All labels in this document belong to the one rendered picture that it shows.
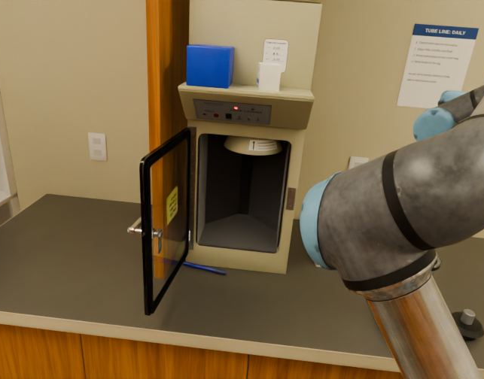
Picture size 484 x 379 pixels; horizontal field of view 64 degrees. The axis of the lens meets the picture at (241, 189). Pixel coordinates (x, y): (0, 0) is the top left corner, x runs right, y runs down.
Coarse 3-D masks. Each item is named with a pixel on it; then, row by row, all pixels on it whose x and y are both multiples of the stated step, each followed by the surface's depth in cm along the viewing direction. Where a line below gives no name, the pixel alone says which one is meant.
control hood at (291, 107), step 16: (192, 96) 93; (208, 96) 92; (224, 96) 91; (240, 96) 91; (256, 96) 90; (272, 96) 90; (288, 96) 89; (304, 96) 89; (192, 112) 99; (272, 112) 95; (288, 112) 94; (304, 112) 94; (288, 128) 101; (304, 128) 100
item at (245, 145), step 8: (232, 136) 112; (240, 136) 110; (224, 144) 115; (232, 144) 111; (240, 144) 109; (248, 144) 109; (256, 144) 108; (264, 144) 109; (272, 144) 111; (280, 144) 115; (240, 152) 109; (248, 152) 109; (256, 152) 109; (264, 152) 109; (272, 152) 110
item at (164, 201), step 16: (144, 160) 77; (160, 160) 86; (176, 160) 96; (160, 176) 87; (176, 176) 98; (160, 192) 89; (176, 192) 100; (144, 208) 80; (160, 208) 90; (176, 208) 102; (144, 224) 82; (160, 224) 91; (176, 224) 104; (144, 240) 83; (176, 240) 106; (144, 256) 85; (160, 256) 95; (176, 256) 108; (144, 272) 87; (160, 272) 96; (144, 288) 88; (160, 288) 98
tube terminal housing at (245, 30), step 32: (192, 0) 94; (224, 0) 93; (256, 0) 92; (192, 32) 96; (224, 32) 96; (256, 32) 95; (288, 32) 95; (256, 64) 98; (288, 64) 97; (224, 128) 105; (256, 128) 104; (288, 224) 114; (192, 256) 122; (224, 256) 121; (256, 256) 120
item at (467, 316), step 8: (456, 312) 104; (464, 312) 100; (472, 312) 100; (456, 320) 101; (464, 320) 100; (472, 320) 100; (464, 328) 99; (472, 328) 99; (480, 328) 99; (464, 336) 99; (472, 336) 98; (480, 336) 98
